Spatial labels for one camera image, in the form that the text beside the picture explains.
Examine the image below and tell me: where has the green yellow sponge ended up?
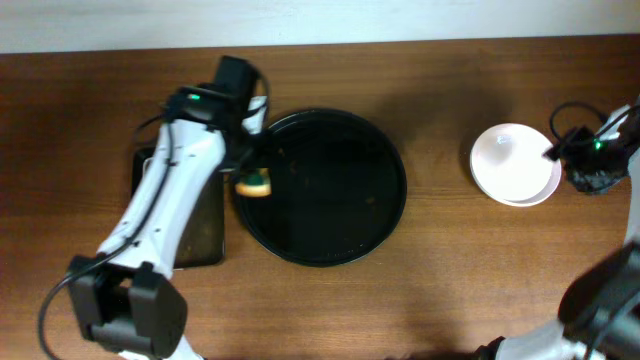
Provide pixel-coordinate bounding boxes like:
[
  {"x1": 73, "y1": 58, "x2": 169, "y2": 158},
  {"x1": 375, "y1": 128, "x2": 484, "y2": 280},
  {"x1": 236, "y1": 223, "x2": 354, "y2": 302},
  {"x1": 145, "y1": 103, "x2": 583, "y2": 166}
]
[{"x1": 235, "y1": 168, "x2": 272, "y2": 198}]

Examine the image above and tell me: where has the pinkish white plate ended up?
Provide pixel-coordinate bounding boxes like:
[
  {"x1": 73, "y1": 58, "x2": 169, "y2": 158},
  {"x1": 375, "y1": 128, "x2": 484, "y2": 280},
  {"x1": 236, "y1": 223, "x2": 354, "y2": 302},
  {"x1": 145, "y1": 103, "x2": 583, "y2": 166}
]
[{"x1": 470, "y1": 123, "x2": 560, "y2": 207}]

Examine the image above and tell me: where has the cream white plate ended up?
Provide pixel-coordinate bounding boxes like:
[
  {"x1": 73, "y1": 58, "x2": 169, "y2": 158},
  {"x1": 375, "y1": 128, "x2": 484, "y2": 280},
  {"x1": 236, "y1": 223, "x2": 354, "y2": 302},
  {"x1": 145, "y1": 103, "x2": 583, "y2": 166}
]
[{"x1": 471, "y1": 151, "x2": 561, "y2": 207}]

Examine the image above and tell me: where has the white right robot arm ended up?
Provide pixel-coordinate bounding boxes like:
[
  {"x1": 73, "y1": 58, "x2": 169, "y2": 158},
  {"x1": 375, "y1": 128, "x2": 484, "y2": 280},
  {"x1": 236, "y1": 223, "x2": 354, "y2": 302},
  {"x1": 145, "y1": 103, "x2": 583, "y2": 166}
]
[{"x1": 470, "y1": 105, "x2": 639, "y2": 360}]

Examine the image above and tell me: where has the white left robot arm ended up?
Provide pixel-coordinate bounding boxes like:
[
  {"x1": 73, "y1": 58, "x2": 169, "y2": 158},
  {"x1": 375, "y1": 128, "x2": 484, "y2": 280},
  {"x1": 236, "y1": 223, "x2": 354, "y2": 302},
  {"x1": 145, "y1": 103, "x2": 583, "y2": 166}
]
[{"x1": 66, "y1": 87, "x2": 270, "y2": 359}]

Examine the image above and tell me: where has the round black tray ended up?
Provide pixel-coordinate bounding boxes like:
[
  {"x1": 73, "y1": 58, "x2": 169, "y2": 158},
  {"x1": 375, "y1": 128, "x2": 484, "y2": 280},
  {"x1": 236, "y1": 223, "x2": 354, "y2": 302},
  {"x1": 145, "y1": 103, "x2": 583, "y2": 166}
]
[{"x1": 232, "y1": 108, "x2": 407, "y2": 267}]

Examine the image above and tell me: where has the rectangular black water tray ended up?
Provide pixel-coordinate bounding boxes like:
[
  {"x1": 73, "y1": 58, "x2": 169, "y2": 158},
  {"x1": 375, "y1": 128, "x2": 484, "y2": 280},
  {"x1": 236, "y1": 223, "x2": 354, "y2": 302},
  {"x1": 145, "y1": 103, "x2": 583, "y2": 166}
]
[{"x1": 130, "y1": 144, "x2": 226, "y2": 270}]

